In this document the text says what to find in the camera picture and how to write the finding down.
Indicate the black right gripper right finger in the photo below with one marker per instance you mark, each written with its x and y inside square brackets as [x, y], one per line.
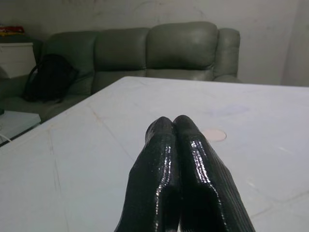
[200, 157]

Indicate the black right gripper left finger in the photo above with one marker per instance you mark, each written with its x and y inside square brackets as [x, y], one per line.
[154, 149]

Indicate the round pale table plug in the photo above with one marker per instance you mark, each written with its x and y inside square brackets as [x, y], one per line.
[214, 134]

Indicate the white plastic folding table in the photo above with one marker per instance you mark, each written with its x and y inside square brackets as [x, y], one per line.
[84, 157]

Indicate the grey-green leather sofa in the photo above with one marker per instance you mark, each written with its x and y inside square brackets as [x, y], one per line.
[181, 48]

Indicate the black backpack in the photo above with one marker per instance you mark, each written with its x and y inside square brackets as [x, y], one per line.
[50, 77]

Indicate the white drawer cabinet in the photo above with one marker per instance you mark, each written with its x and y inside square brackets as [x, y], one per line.
[17, 58]

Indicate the red snack packet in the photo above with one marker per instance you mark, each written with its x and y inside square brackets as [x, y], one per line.
[12, 29]

